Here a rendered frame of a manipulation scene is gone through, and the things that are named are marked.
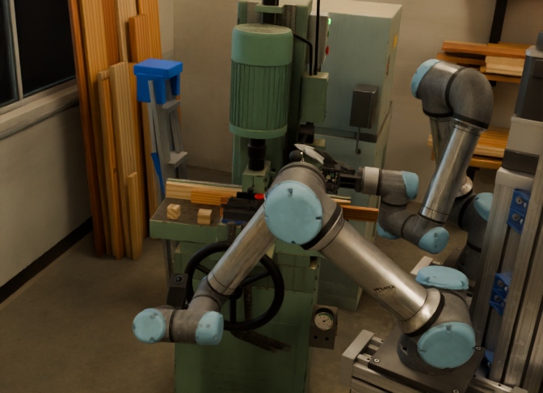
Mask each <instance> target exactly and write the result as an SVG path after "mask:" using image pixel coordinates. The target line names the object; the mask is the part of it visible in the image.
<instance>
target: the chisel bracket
mask: <svg viewBox="0 0 543 393"><path fill-rule="evenodd" d="M270 170H271V161H264V169H263V170H262V171H252V170H250V169H249V168H248V164H247V166H246V169H245V171H244V172H243V174H242V192H247V189H248V188H249V187H250V186H251V185H252V184H254V185H255V186H254V188H253V189H254V191H253V193H262V194H264V193H265V191H266V189H267V185H268V183H269V180H270V176H269V171H270Z"/></svg>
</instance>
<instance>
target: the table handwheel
mask: <svg viewBox="0 0 543 393"><path fill-rule="evenodd" d="M232 243H233V241H231V240H226V241H219V242H215V243H210V244H209V245H206V246H204V247H202V248H201V249H200V250H199V251H197V252H196V253H195V254H194V255H193V256H192V257H191V259H190V260H189V261H188V262H187V265H186V267H185V269H184V272H183V273H186V274H188V276H189V278H190V283H189V287H188V292H187V302H188V304H189V303H190V302H191V300H192V298H193V296H194V294H195V293H194V290H193V286H192V278H193V274H194V272H195V270H196V269H198V270H200V271H201V272H202V273H205V274H206V275H208V274H209V273H210V272H211V270H209V269H208V268H205V267H204V266H203V265H202V264H200V262H201V261H202V260H203V259H204V258H205V257H207V256H210V255H212V254H213V253H216V252H219V251H227V249H228V248H229V247H230V245H231V244H232ZM259 262H260V263H261V264H262V265H263V266H264V267H265V268H266V269H267V271H264V272H262V273H259V274H257V275H255V276H253V277H249V278H247V279H244V280H243V281H242V283H241V284H240V285H239V286H238V288H237V289H236V290H235V291H234V292H233V293H232V295H231V296H230V297H229V300H230V321H227V320H224V327H223V330H226V331H230V332H247V331H251V330H255V329H257V328H260V327H262V326H263V325H265V324H267V323H268V322H270V321H271V320H272V319H273V318H274V317H275V316H276V315H277V313H278V312H279V310H280V308H281V306H282V303H283V301H284V280H283V277H282V275H281V272H280V270H279V269H278V267H277V265H276V263H275V262H274V261H273V260H272V259H271V258H270V257H269V256H268V255H267V254H266V253H265V254H264V255H263V257H262V258H261V259H260V260H259ZM269 276H271V278H272V280H273V282H274V287H275V294H274V298H273V301H272V304H271V305H270V307H269V308H268V309H267V311H266V312H265V313H264V314H262V315H260V316H259V317H258V318H256V319H252V320H249V321H245V322H236V300H237V299H239V298H240V297H241V296H242V292H243V290H244V288H245V286H246V285H249V284H250V283H253V282H255V281H258V280H260V279H263V278H265V277H269Z"/></svg>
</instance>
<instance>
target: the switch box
mask: <svg viewBox="0 0 543 393"><path fill-rule="evenodd" d="M316 17H317V11H311V13H310V15H309V27H308V38H307V40H308V41H309V42H310V43H311V44H312V45H313V64H314V58H315V37H316ZM329 18H330V14H329V12H328V11H320V15H319V35H318V65H323V64H324V62H325V56H326V46H327V40H326V39H327V30H328V29H327V28H328V27H329V25H328V20H329ZM305 63H306V64H309V45H308V44H307V49H306V59H305Z"/></svg>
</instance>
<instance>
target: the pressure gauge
mask: <svg viewBox="0 0 543 393"><path fill-rule="evenodd" d="M327 319H328V320H327ZM323 320H326V321H325V322H324V323H323ZM334 323H335V315H334V313H333V311H332V310H330V309H328V308H324V307H323V308H320V309H318V310H316V311H315V313H314V325H315V326H316V327H317V328H319V329H321V330H322V331H325V330H328V329H330V328H332V327H333V325H334Z"/></svg>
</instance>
